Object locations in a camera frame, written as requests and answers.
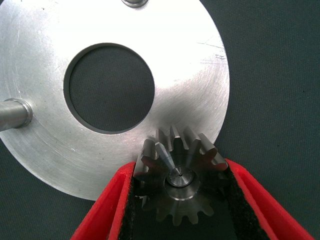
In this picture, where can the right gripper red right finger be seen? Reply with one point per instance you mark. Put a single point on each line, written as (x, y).
(262, 207)

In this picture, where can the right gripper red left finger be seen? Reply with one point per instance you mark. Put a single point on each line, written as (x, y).
(110, 205)

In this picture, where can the steel planetary gear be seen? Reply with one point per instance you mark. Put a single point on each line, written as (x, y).
(162, 172)

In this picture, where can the round metal carrier plate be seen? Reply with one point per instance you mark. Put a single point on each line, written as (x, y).
(187, 75)

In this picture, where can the dark grey table cloth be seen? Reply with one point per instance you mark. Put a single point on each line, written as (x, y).
(275, 75)

